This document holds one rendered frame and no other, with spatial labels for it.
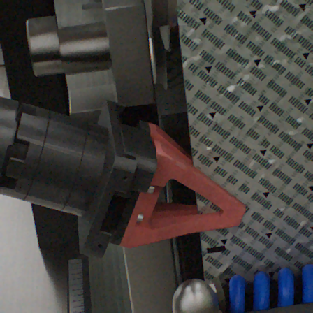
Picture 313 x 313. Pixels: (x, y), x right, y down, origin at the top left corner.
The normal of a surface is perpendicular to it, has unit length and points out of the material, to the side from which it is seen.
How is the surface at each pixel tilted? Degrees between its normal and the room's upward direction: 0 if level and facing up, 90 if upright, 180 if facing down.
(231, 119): 90
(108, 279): 0
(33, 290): 0
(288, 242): 90
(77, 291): 0
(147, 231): 99
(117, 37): 90
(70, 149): 53
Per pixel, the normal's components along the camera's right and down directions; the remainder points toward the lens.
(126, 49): 0.10, 0.39
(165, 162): 0.43, 0.47
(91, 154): 0.30, -0.29
